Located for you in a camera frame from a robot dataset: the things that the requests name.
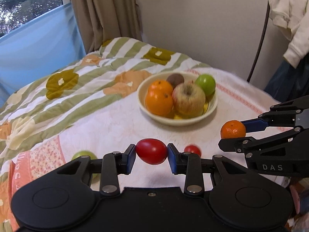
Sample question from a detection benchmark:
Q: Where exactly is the dark blue garment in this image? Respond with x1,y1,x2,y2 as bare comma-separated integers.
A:
264,57,308,102

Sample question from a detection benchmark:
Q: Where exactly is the brown kiwi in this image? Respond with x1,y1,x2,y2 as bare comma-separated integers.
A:
166,73,184,89

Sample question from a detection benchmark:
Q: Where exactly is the orange in bowl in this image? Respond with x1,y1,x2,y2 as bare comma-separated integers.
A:
148,80,173,94

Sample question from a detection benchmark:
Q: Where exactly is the green apple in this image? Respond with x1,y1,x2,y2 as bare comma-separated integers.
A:
71,150,97,186
195,73,216,96

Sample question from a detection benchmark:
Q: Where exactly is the red round tomato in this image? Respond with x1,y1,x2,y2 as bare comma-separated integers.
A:
184,145,202,157

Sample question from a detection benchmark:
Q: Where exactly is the window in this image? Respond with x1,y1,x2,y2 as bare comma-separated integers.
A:
1,0,70,37

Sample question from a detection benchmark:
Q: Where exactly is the red yellow apple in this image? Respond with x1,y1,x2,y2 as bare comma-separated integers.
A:
172,83,206,117

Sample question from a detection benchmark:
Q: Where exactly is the black cable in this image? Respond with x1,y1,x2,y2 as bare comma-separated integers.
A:
246,0,271,83

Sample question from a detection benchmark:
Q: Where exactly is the red oval tomato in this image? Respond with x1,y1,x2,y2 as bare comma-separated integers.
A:
136,138,168,165

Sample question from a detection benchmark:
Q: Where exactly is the striped floral quilt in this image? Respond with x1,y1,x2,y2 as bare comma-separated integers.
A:
0,37,211,232

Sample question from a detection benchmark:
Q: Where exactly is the cream oval bowl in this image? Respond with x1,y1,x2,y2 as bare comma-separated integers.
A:
137,72,218,127

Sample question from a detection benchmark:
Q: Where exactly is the large orange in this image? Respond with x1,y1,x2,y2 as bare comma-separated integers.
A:
145,90,173,116

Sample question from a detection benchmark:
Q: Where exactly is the small tangerine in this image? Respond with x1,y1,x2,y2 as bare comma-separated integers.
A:
221,120,246,139

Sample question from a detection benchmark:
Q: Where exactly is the beige right curtain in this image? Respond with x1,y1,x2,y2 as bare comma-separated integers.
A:
71,0,142,53

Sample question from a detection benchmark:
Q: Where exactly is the white pink floral towel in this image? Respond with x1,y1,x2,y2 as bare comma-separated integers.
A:
6,68,276,196

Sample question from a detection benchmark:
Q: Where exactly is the white hanging garment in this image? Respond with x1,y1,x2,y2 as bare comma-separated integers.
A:
268,0,308,68

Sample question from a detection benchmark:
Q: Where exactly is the blue window cloth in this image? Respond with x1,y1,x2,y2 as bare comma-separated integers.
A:
1,4,86,104

